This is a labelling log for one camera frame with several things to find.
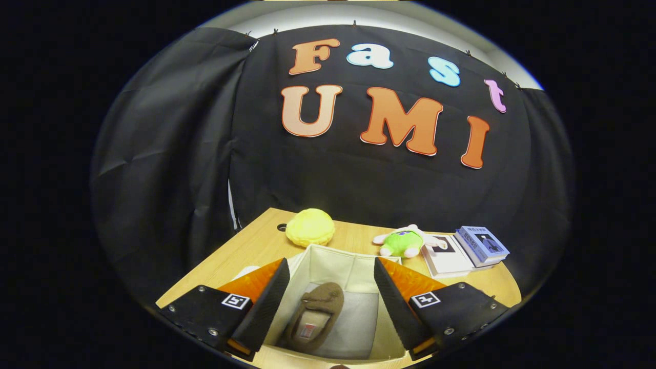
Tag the white book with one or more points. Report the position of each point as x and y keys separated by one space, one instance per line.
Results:
x=446 y=261

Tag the green and pink plush toy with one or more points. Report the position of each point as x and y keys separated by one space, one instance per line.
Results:
x=402 y=243

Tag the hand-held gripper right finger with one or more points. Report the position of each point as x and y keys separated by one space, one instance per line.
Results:
x=397 y=307

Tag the black backdrop cloth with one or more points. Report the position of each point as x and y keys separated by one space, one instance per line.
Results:
x=359 y=184

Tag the yellow round plush toy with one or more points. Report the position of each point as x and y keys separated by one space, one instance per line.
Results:
x=310 y=228

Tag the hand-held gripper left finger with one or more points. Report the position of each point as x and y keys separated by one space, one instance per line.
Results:
x=266 y=307

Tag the blue book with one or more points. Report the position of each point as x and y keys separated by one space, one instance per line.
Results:
x=484 y=245

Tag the cream fabric storage box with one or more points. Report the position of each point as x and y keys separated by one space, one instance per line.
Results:
x=333 y=266

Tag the brown shoe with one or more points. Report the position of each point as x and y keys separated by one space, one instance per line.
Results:
x=320 y=305

